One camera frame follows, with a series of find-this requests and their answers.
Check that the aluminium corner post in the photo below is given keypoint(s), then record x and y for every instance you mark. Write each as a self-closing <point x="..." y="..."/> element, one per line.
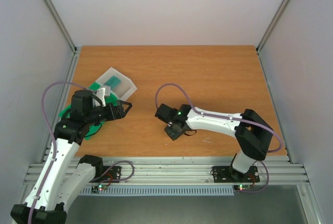
<point x="54" y="13"/>
<point x="274" y="21"/>

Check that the grey slotted cable duct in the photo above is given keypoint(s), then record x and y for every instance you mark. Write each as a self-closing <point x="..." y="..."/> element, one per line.
<point x="123" y="190"/>

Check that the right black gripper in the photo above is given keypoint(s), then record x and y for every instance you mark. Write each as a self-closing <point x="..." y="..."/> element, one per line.
<point x="171" y="133"/>

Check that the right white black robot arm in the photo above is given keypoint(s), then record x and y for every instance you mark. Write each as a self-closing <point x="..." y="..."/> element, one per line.
<point x="249" y="129"/>

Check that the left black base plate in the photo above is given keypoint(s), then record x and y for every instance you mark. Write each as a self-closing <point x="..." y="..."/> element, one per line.
<point x="113" y="175"/>

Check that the green plastic compartment tray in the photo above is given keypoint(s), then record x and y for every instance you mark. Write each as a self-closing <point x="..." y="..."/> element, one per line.
<point x="81" y="119"/>

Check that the controller board with leds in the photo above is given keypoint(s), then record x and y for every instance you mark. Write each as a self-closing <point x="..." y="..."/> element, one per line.
<point x="98" y="189"/>
<point x="243" y="187"/>

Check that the left controller board with leds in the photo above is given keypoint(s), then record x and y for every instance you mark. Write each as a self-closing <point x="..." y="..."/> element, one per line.
<point x="98" y="189"/>

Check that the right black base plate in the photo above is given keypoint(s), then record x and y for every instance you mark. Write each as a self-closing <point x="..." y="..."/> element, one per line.
<point x="224" y="174"/>

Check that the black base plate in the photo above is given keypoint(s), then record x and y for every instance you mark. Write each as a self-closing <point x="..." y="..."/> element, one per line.
<point x="113" y="175"/>
<point x="224" y="174"/>

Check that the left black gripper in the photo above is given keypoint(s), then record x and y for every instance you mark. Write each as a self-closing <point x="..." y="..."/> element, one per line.
<point x="121" y="114"/>

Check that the aluminium frame rail front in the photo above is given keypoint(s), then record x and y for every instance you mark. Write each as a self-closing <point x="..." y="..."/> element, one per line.
<point x="195" y="170"/>

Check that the right aluminium corner post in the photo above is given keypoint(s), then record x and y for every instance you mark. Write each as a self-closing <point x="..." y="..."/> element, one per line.
<point x="274" y="21"/>

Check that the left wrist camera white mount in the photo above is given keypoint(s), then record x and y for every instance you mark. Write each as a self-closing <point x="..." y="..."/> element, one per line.
<point x="101" y="94"/>

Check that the white translucent plastic bin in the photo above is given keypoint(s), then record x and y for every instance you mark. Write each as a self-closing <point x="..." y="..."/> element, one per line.
<point x="120" y="85"/>

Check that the right controller board with leds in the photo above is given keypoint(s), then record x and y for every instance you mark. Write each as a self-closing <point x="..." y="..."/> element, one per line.
<point x="243" y="187"/>

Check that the teal card in bin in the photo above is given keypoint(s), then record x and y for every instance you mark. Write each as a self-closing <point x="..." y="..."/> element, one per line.
<point x="113" y="82"/>

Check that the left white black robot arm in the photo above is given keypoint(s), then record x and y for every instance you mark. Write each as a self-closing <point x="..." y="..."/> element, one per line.
<point x="52" y="196"/>

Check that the left aluminium corner post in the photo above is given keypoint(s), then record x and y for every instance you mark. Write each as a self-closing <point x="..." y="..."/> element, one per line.
<point x="54" y="13"/>

